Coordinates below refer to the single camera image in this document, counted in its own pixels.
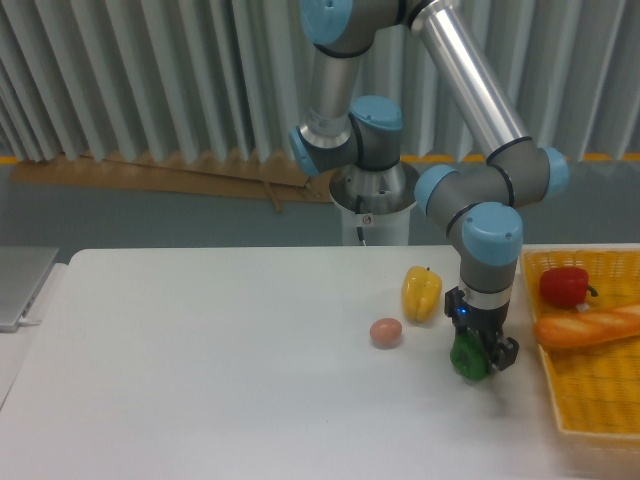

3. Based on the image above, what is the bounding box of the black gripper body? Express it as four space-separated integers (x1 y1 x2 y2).
444 285 509 338

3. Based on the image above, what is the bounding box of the green bell pepper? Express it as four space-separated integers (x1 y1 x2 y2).
449 331 489 381

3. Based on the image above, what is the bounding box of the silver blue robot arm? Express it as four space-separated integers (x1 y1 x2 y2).
289 1 569 381

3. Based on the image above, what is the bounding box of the yellow woven basket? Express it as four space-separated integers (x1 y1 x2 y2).
520 246 639 443

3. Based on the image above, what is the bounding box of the yellow bell pepper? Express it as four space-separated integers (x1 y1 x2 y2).
401 266 442 323

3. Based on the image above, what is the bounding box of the orange baguette bread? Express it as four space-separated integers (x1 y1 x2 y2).
533 303 639 349

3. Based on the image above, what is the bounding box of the brown egg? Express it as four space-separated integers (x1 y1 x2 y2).
369 318 403 348

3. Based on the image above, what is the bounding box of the red bell pepper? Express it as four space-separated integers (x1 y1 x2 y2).
539 266 599 309

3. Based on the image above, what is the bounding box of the brown cardboard sheet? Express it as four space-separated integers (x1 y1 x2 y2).
10 148 331 212

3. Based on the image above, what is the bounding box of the silver laptop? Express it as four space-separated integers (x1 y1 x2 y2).
1 246 58 333

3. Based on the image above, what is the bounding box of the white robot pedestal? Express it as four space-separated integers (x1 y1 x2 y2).
333 201 416 246

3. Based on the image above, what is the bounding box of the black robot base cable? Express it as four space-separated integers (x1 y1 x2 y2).
354 195 369 247

